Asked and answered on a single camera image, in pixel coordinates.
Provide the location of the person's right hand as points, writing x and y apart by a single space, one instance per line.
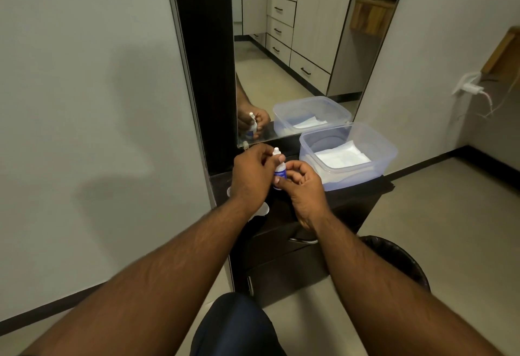
308 197

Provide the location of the person's left hand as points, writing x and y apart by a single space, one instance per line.
250 177

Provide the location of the person's left thumb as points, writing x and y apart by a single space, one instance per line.
275 159

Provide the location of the person's right thumb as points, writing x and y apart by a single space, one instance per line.
282 177

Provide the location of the white dropper bottle blue label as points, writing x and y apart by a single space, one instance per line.
279 172

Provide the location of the person's right forearm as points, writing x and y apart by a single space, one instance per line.
386 294

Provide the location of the person's left forearm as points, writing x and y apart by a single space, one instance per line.
162 278

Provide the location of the white folded cloth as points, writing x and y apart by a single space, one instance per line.
343 158

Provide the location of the dark wooden dresser cabinet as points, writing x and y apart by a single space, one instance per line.
284 258

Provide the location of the clear plastic container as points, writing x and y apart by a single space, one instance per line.
386 152

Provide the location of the black trash bin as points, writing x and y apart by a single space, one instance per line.
402 260

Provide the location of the person's leg in dark trousers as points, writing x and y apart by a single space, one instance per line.
233 327

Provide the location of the dark wooden mirror frame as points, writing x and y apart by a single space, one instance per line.
203 63

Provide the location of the wall mirror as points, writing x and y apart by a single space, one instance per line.
308 42

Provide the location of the white wall charger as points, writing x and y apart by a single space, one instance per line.
471 88

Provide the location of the wooden wall shelf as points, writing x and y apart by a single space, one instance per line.
503 55

